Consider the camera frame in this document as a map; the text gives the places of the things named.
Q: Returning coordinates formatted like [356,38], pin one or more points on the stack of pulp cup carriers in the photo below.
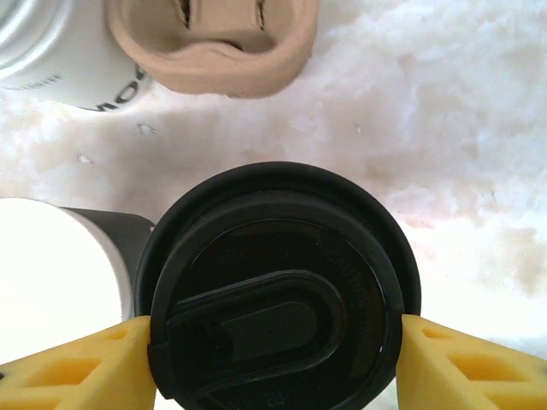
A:
[222,72]

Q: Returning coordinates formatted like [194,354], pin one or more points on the white paper coffee cup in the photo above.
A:
[51,265]

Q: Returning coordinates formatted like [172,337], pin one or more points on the stack of white paper cups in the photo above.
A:
[64,51]

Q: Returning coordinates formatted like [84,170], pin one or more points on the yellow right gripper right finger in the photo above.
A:
[470,376]

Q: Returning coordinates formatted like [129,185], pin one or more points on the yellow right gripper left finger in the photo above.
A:
[64,376]

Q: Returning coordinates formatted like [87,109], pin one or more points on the black plastic coffee lid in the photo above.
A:
[278,256]

